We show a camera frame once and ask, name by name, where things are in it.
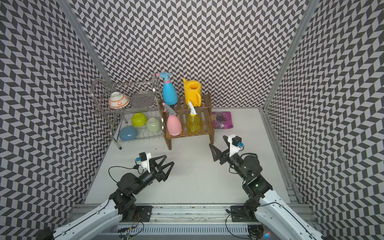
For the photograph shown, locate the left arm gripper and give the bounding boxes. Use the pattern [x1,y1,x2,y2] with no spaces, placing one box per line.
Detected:
[132,155,174,196]

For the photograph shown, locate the yellow spray bottle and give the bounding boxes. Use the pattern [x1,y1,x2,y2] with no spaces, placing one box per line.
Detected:
[187,101,201,134]

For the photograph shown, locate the yellow watering can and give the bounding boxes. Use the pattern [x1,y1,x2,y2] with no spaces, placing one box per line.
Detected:
[183,79,202,107]

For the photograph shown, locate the blue spray bottle pink cap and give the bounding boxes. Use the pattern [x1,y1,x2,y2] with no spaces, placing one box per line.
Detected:
[156,72,178,106]

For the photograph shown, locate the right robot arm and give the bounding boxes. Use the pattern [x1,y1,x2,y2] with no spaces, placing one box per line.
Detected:
[151,135,325,240]

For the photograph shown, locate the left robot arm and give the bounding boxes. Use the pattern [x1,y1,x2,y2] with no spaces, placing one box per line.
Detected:
[36,153,175,240]

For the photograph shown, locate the wooden slatted shelf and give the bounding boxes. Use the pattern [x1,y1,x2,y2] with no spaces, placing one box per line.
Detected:
[158,94,215,150]

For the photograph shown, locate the purple packet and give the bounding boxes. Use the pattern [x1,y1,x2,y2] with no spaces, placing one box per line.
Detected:
[211,112,234,129]

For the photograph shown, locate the pale green ceramic bowl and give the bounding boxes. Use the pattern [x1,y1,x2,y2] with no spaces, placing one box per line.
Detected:
[146,117,162,133]

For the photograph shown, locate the blue ceramic bowl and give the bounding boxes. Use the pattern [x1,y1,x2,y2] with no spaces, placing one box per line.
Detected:
[119,126,138,141]

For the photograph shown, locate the lime green bowl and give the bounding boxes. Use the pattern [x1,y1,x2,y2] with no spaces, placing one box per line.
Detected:
[132,113,147,128]

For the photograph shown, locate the metal dish rack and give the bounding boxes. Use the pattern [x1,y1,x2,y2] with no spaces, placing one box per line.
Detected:
[90,74,164,150]

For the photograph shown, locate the grey patterned plate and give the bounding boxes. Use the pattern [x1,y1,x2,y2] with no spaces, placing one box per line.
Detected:
[131,91,155,108]

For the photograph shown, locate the white orange patterned bowl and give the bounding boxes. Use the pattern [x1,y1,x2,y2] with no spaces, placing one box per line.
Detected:
[109,92,130,109]

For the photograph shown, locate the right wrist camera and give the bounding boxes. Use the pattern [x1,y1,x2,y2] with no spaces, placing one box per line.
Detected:
[228,135,244,157]

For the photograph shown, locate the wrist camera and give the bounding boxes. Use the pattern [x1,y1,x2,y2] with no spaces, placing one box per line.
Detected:
[135,152,152,173]
[228,135,244,157]

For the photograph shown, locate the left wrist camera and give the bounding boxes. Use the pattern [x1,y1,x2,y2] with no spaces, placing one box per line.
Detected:
[135,152,152,173]

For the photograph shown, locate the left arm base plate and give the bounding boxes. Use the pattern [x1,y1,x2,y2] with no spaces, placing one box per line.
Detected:
[127,205,153,223]

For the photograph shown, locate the aluminium rail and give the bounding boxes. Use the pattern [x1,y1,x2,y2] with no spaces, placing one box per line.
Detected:
[59,203,325,240]

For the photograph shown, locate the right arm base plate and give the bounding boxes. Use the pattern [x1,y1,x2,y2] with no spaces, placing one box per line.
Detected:
[230,205,258,223]

